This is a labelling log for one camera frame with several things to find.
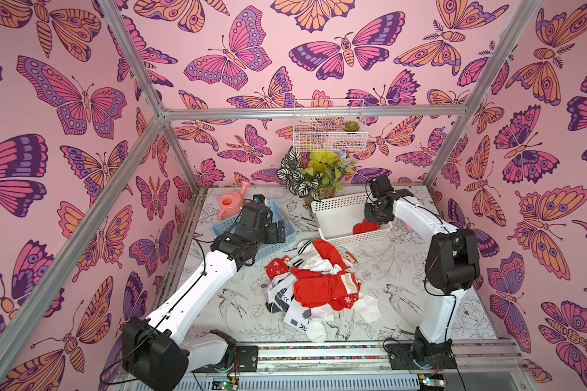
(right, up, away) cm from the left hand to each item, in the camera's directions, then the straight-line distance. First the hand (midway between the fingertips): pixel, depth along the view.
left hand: (274, 223), depth 80 cm
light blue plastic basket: (-1, +2, +24) cm, 25 cm away
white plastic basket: (+24, +1, +27) cm, 37 cm away
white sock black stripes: (+11, -13, +13) cm, 21 cm away
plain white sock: (+31, -29, +3) cm, 43 cm away
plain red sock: (+15, -22, +1) cm, 26 cm away
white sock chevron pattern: (+2, -24, +3) cm, 24 cm away
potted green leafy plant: (+16, +20, +21) cm, 33 cm away
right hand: (+39, +3, +16) cm, 42 cm away
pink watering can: (-19, +7, +18) cm, 27 cm away
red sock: (+37, -3, +23) cm, 43 cm away
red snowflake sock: (0, -17, +12) cm, 21 cm away
